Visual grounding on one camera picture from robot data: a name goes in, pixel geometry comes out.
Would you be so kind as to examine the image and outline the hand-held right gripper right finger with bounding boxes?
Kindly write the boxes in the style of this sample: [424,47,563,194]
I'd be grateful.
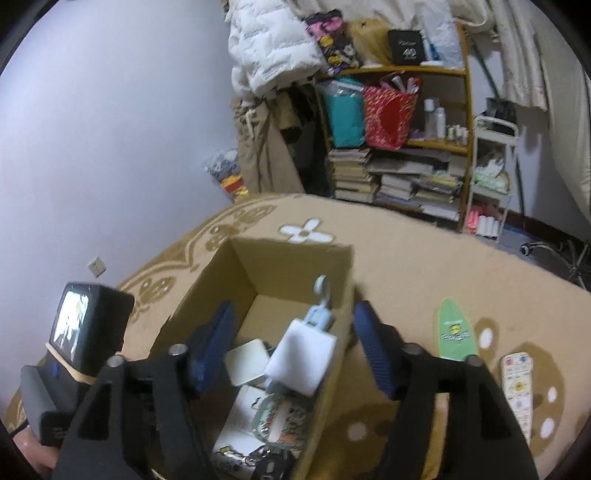
[353,300,539,480]

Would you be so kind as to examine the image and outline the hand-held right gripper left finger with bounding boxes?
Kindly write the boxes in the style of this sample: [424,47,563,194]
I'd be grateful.
[53,300,238,480]

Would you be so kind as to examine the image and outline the white square power adapter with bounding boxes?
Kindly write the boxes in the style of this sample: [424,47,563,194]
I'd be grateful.
[224,339,274,387]

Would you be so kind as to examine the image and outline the small white box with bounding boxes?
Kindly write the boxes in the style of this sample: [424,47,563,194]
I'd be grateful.
[264,318,339,398]

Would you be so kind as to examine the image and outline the large white air-conditioner remote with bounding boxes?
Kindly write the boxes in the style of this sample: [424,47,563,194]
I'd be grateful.
[213,385,278,456]

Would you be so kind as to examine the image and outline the cartoon-print card holder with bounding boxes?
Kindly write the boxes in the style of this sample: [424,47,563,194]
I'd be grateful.
[252,392,315,452]

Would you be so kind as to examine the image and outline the brown cardboard box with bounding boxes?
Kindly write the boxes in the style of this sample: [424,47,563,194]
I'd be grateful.
[150,235,356,480]

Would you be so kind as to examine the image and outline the bunch of metal keys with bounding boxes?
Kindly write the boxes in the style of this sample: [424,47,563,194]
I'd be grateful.
[217,443,297,480]

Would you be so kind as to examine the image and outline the person's left hand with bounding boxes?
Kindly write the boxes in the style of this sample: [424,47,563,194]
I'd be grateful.
[14,434,58,477]

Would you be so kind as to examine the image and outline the green surfboard-shaped card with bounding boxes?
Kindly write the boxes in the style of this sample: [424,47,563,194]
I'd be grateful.
[436,296,479,364]

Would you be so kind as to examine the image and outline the brown flower-print blanket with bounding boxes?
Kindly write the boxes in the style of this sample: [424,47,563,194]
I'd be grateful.
[4,193,591,480]

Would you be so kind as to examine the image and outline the small white remote control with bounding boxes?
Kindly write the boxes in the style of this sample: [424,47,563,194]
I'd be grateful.
[501,352,535,445]

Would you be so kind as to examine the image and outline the pink and white rolls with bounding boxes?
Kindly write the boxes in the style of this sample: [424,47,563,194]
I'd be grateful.
[468,209,502,237]

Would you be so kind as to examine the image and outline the plastic bag of toys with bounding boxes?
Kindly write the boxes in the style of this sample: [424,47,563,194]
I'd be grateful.
[204,148,251,202]

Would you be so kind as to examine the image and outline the pile of books and papers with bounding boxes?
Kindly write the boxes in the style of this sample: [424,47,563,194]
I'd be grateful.
[369,148,465,221]

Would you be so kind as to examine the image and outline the stack of old books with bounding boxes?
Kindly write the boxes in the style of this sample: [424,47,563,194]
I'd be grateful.
[327,148,382,205]

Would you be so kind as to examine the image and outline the beige hanging trousers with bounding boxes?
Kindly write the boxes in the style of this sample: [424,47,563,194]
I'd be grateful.
[232,97,306,195]

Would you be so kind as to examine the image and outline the green tissue packs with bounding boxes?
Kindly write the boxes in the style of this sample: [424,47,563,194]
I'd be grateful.
[472,170,509,193]

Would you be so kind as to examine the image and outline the office chair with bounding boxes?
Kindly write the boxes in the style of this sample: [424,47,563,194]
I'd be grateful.
[521,239,591,289]

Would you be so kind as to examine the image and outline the black hanging garment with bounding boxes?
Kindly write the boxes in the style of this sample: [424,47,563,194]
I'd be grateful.
[276,83,329,195]

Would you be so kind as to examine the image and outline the red gift bag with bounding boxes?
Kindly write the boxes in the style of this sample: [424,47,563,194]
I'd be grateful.
[362,76,422,151]

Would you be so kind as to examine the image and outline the teal bag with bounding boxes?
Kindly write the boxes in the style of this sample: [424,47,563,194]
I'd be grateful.
[322,78,366,149]

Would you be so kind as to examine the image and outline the row of cosmetic bottles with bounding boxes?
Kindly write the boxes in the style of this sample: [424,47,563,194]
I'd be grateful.
[422,97,470,145]

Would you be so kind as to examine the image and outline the white rolling cart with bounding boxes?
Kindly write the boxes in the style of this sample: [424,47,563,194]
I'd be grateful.
[466,115,519,241]

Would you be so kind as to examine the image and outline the wooden shelf unit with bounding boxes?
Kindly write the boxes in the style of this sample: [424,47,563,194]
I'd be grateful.
[314,23,477,232]

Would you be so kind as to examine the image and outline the black item on cart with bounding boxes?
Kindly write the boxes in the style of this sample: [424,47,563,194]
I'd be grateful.
[485,98,516,136]

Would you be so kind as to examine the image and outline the dark pole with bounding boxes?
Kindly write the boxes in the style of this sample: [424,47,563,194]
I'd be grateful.
[477,50,505,103]

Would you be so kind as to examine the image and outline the white puffer jacket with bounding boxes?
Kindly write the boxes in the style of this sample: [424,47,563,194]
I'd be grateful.
[228,0,325,101]

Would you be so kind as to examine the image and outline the black box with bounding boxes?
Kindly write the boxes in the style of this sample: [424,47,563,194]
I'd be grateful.
[387,29,426,66]

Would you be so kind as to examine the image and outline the blond wig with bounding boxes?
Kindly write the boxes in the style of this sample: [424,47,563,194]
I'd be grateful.
[346,18,394,68]

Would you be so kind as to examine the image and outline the pink and black printed bag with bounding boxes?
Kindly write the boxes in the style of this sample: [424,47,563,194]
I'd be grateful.
[304,13,364,78]

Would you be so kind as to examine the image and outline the white plastic bag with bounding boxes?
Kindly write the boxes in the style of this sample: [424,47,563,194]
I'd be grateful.
[421,0,464,68]

